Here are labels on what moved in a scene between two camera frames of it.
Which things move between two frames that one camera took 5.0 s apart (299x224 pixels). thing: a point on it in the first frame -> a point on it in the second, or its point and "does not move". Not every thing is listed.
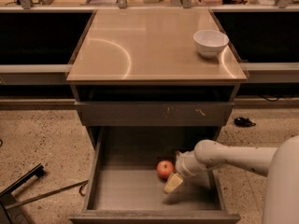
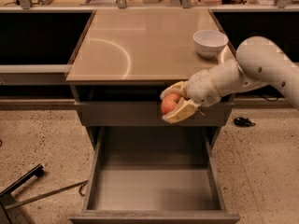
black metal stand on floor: x=14 y=215 does not move
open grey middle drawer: x=124 y=187 does not move
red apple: x=164 y=169 -> x=168 y=103
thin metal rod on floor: x=35 y=197 does not move
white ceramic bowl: x=209 y=43 does not move
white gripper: x=182 y=165 -> x=204 y=89
